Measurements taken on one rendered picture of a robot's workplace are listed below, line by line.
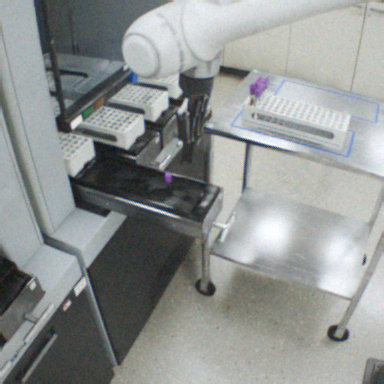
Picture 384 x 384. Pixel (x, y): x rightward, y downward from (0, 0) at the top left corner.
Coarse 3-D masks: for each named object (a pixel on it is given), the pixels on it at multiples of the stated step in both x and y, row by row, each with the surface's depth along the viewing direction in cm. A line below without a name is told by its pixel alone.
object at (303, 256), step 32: (288, 96) 132; (320, 96) 133; (352, 96) 134; (224, 128) 117; (256, 128) 117; (352, 128) 118; (320, 160) 107; (352, 160) 106; (256, 192) 178; (256, 224) 164; (288, 224) 164; (320, 224) 163; (352, 224) 163; (224, 256) 151; (256, 256) 151; (288, 256) 151; (320, 256) 151; (352, 256) 150; (320, 288) 140; (352, 288) 139
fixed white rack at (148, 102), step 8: (128, 88) 127; (136, 88) 127; (144, 88) 126; (120, 96) 122; (128, 96) 123; (136, 96) 122; (144, 96) 123; (152, 96) 122; (160, 96) 122; (104, 104) 127; (112, 104) 129; (120, 104) 130; (128, 104) 120; (136, 104) 119; (144, 104) 119; (152, 104) 118; (160, 104) 121; (128, 112) 122; (136, 112) 126; (144, 112) 126; (152, 112) 119; (160, 112) 123; (152, 120) 121
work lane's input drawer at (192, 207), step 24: (96, 168) 106; (120, 168) 106; (144, 168) 104; (72, 192) 103; (96, 192) 98; (120, 192) 96; (144, 192) 99; (168, 192) 99; (192, 192) 99; (216, 192) 97; (144, 216) 96; (168, 216) 93; (192, 216) 91; (216, 216) 100
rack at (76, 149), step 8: (64, 136) 106; (72, 136) 106; (80, 136) 106; (64, 144) 104; (72, 144) 103; (80, 144) 104; (88, 144) 103; (64, 152) 101; (72, 152) 102; (80, 152) 101; (88, 152) 104; (64, 160) 99; (72, 160) 99; (80, 160) 102; (88, 160) 106; (72, 168) 100; (80, 168) 103
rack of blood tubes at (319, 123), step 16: (272, 96) 119; (272, 112) 112; (288, 112) 113; (304, 112) 113; (320, 112) 113; (336, 112) 113; (272, 128) 115; (288, 128) 113; (304, 128) 117; (320, 128) 108; (336, 128) 106; (336, 144) 109
